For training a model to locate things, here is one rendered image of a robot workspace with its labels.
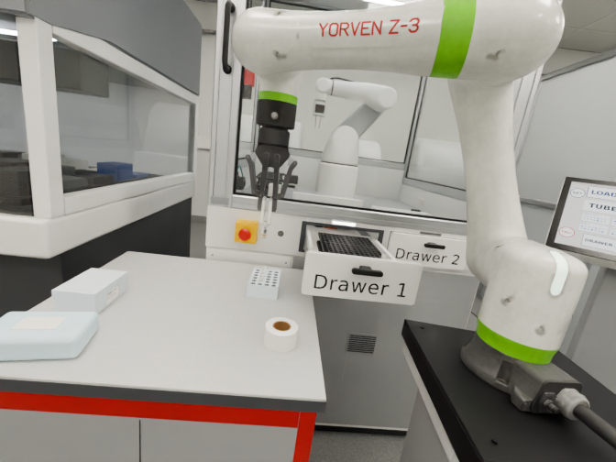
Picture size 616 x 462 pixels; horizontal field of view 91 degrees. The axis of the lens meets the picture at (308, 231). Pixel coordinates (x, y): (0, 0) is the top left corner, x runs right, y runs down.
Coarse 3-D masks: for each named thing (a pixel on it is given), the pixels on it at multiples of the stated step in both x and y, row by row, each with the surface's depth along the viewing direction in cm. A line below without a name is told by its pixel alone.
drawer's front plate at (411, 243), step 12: (396, 240) 106; (408, 240) 106; (420, 240) 106; (432, 240) 106; (444, 240) 106; (456, 240) 107; (396, 252) 107; (420, 252) 107; (432, 252) 107; (444, 252) 108; (456, 252) 108; (432, 264) 109; (444, 264) 109
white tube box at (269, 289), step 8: (256, 272) 90; (272, 272) 91; (280, 272) 91; (248, 280) 82; (256, 280) 84; (264, 280) 84; (272, 280) 85; (248, 288) 81; (256, 288) 81; (264, 288) 81; (272, 288) 81; (248, 296) 81; (256, 296) 82; (264, 296) 82; (272, 296) 82
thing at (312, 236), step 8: (312, 232) 107; (320, 232) 107; (328, 232) 108; (304, 240) 106; (312, 240) 108; (376, 240) 105; (304, 248) 101; (312, 248) 86; (384, 248) 96; (392, 256) 90
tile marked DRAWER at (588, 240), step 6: (588, 234) 98; (582, 240) 98; (588, 240) 97; (594, 240) 96; (600, 240) 96; (606, 240) 95; (612, 240) 94; (588, 246) 96; (594, 246) 95; (600, 246) 95; (606, 246) 94; (612, 246) 93
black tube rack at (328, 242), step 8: (320, 240) 94; (328, 240) 95; (336, 240) 96; (344, 240) 97; (352, 240) 99; (360, 240) 101; (368, 240) 101; (320, 248) 95; (328, 248) 86; (336, 248) 87; (344, 248) 89; (352, 248) 89; (360, 248) 90; (368, 248) 92; (376, 248) 93; (376, 256) 85
